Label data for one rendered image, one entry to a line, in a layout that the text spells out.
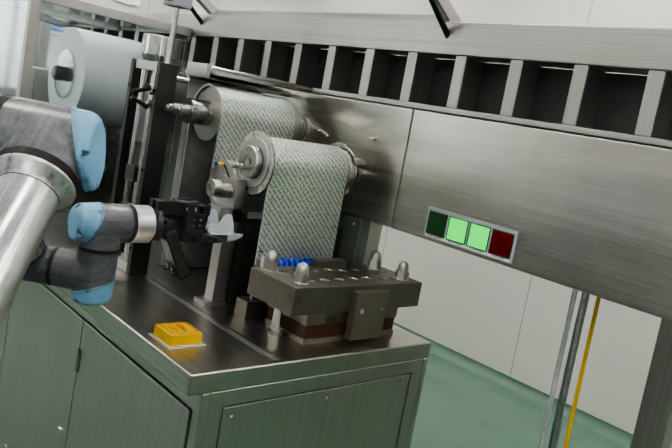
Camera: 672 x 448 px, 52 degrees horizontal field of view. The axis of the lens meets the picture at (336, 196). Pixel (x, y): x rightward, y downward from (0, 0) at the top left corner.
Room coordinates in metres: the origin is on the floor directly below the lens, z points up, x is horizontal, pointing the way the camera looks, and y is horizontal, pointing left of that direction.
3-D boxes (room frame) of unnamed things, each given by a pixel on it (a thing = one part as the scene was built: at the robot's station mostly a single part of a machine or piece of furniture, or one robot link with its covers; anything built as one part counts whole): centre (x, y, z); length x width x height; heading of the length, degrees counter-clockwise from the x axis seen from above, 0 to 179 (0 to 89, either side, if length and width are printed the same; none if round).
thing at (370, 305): (1.52, -0.12, 0.96); 0.10 x 0.03 x 0.11; 133
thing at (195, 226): (1.40, 0.31, 1.12); 0.12 x 0.08 x 0.09; 133
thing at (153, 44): (2.20, 0.61, 1.50); 0.14 x 0.14 x 0.06
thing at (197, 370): (2.31, 0.81, 0.88); 2.52 x 0.66 x 0.04; 43
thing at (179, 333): (1.32, 0.26, 0.91); 0.07 x 0.07 x 0.02; 43
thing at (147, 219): (1.35, 0.37, 1.11); 0.08 x 0.05 x 0.08; 43
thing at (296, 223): (1.63, 0.07, 1.11); 0.23 x 0.01 x 0.18; 133
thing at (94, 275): (1.29, 0.44, 1.01); 0.11 x 0.08 x 0.11; 91
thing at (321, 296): (1.58, -0.04, 1.00); 0.40 x 0.16 x 0.06; 133
